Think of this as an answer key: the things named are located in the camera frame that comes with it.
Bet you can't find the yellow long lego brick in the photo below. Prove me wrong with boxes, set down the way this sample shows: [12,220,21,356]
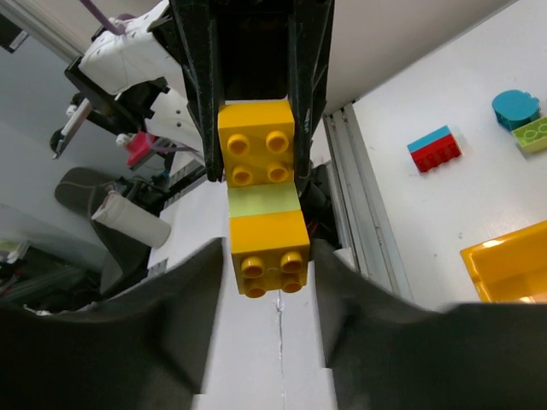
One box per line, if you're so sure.
[218,100,295,188]

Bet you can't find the pale green lego brick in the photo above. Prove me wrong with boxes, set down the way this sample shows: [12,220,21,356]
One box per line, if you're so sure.
[227,182,300,218]

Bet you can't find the teal rectangular lego brick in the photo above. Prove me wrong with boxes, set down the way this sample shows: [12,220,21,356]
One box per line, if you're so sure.
[407,126,451,153]

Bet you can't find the yellow divided plastic bin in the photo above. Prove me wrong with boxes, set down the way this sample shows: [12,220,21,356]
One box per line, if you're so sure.
[460,221,546,303]

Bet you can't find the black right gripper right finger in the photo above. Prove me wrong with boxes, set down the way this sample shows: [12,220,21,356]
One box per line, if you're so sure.
[311,239,546,409]

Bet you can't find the teal rounded lego brick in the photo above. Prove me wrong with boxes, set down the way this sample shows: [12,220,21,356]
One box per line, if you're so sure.
[491,90,541,132]

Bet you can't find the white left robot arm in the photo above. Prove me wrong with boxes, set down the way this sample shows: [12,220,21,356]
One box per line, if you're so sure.
[65,1,335,182]

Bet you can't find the lime green lego brick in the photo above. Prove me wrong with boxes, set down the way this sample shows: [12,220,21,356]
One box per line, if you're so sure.
[512,117,547,154]

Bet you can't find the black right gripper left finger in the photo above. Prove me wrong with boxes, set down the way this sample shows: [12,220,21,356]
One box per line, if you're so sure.
[1,238,224,409]

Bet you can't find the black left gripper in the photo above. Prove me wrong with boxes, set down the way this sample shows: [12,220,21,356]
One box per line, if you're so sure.
[170,0,334,183]

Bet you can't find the red studded lego brick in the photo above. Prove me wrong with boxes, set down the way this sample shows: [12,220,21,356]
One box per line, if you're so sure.
[410,133,462,173]

